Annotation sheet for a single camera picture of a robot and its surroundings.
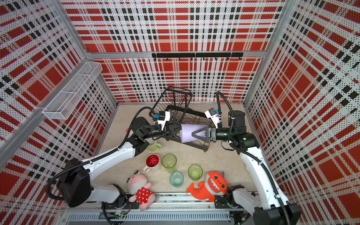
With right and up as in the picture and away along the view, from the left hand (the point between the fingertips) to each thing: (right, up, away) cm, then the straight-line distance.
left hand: (187, 124), depth 65 cm
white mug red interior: (-22, -25, +21) cm, 39 cm away
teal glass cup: (-6, -33, +15) cm, 37 cm away
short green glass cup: (+5, -30, +19) cm, 36 cm away
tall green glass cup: (-10, -22, +14) cm, 28 cm away
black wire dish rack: (-12, +8, +51) cm, 53 cm away
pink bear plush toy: (-27, -33, +9) cm, 43 cm away
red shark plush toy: (+15, -32, +7) cm, 36 cm away
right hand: (+5, -5, -2) cm, 7 cm away
